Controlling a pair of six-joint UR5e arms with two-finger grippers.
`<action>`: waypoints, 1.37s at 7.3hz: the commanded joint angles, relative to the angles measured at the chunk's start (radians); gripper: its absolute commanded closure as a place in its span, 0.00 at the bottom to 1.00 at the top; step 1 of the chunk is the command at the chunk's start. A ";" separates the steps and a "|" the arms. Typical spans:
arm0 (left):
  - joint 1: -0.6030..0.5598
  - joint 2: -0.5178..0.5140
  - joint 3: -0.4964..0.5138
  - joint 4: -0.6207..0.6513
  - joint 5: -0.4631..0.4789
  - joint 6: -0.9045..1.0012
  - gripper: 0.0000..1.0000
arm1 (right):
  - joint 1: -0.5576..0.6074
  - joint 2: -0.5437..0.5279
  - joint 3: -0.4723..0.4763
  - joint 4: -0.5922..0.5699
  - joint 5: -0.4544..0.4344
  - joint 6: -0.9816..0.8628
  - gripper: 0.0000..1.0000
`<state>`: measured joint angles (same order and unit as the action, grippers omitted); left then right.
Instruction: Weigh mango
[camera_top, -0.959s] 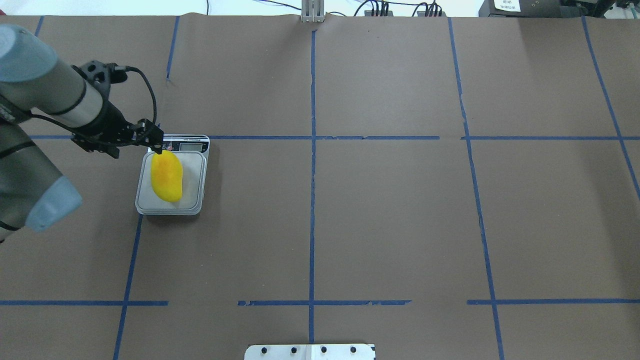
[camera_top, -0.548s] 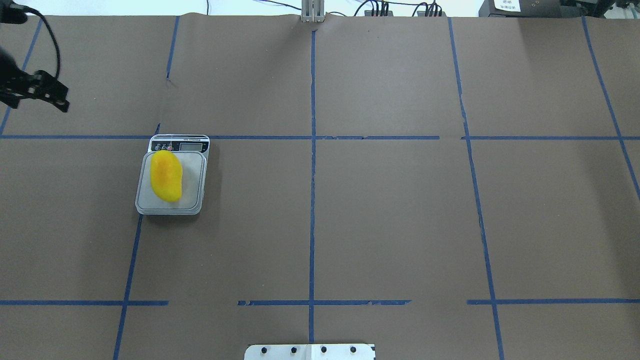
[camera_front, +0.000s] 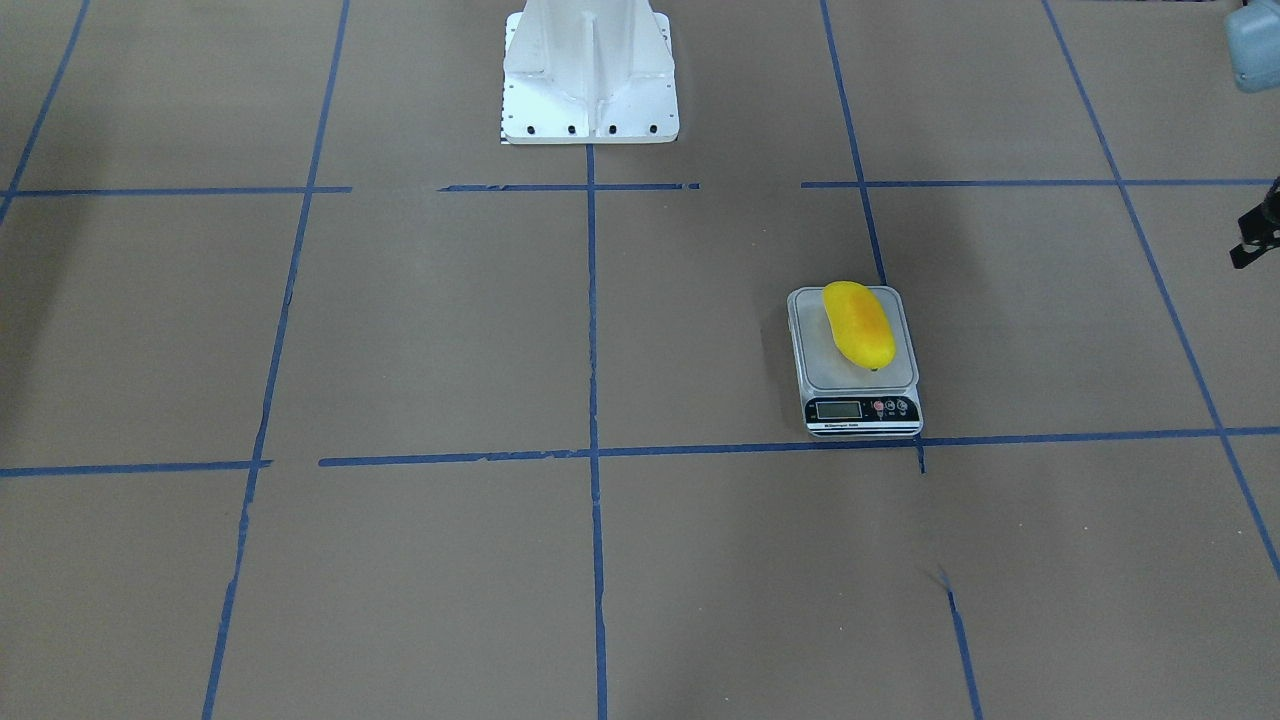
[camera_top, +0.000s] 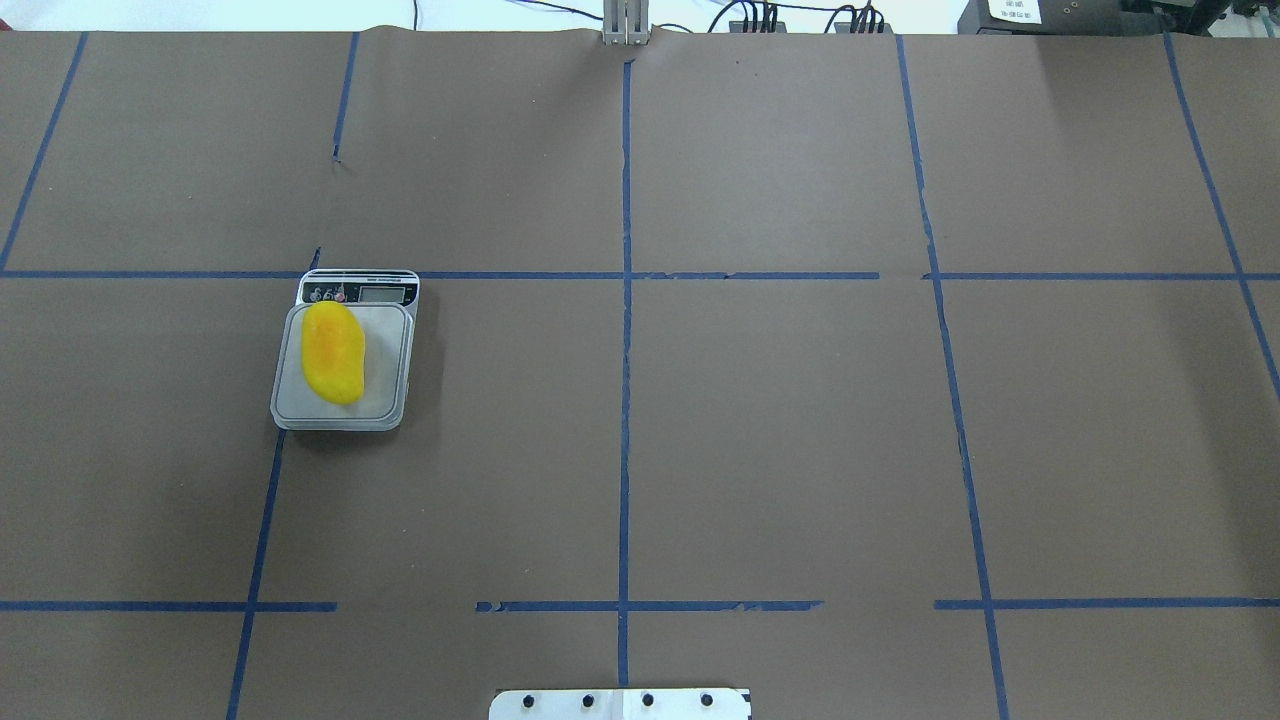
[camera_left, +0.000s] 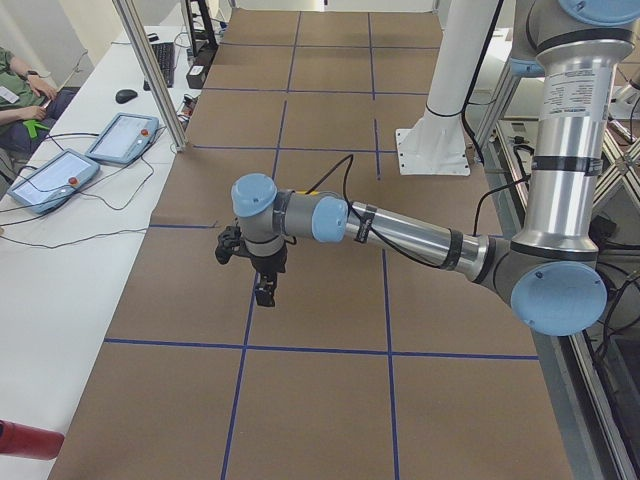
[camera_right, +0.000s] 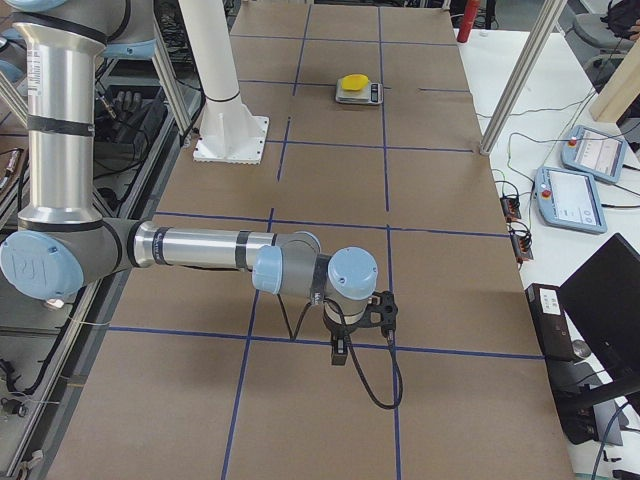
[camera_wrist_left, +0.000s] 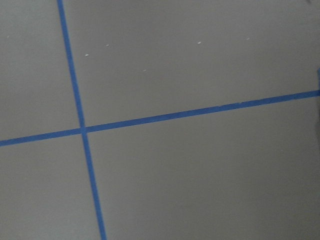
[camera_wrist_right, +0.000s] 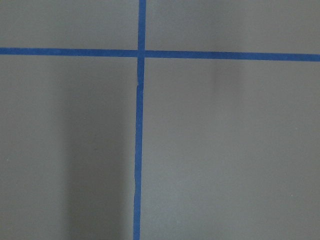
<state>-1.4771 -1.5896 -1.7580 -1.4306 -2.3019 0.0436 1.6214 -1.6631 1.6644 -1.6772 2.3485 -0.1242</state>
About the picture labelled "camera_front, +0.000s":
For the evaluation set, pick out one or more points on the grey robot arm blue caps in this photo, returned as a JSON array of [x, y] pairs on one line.
[[1252, 32]]

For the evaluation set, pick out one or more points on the silver digital kitchen scale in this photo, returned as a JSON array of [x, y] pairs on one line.
[[844, 399]]

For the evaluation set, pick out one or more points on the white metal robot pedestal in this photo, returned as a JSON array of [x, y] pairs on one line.
[[588, 72]]

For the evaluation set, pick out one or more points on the yellow mango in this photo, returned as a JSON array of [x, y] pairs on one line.
[[859, 325]]

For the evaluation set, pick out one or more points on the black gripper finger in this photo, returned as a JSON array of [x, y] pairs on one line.
[[1261, 220], [1250, 249]]

